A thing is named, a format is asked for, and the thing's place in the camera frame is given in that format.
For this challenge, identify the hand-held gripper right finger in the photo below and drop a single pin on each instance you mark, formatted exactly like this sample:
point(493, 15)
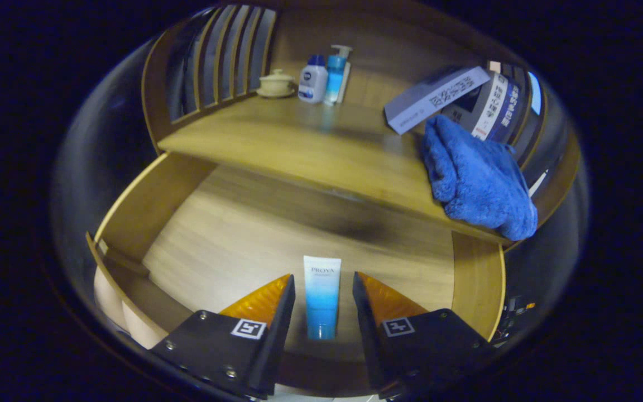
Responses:
point(367, 340)

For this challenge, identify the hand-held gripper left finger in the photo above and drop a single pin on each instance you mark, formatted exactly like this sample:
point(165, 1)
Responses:
point(277, 346)

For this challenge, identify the blue and white cream tube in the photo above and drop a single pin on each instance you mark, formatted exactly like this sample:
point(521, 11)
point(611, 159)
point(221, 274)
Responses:
point(321, 296)

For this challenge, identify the wooden drawer with black knob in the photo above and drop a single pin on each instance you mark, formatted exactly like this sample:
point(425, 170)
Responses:
point(232, 234)

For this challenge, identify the black and orange device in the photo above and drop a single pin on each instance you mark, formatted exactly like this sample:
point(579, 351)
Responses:
point(517, 312)

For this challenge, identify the blue folded towel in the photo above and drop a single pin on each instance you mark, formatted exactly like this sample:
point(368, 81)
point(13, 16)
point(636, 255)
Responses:
point(478, 178)

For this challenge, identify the grey leaning book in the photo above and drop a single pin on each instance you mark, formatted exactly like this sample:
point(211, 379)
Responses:
point(438, 95)

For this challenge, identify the beige lidded teacup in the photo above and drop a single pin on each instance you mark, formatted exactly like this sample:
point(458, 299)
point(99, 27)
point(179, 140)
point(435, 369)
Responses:
point(276, 85)

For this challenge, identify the black backdrop cloth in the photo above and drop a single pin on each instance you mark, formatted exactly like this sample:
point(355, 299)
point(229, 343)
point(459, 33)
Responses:
point(109, 145)

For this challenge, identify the white lotion bottle blue cap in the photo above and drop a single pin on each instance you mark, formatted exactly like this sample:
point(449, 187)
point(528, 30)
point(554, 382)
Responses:
point(312, 84)

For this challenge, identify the white spine book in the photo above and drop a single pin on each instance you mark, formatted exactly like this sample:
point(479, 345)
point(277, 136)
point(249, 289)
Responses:
point(492, 109)

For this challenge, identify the blue pump bottle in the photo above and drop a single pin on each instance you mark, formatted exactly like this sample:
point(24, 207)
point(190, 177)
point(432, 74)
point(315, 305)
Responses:
point(335, 78)

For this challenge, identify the dark blue spine book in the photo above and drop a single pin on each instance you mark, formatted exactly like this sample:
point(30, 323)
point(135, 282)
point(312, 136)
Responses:
point(510, 111)

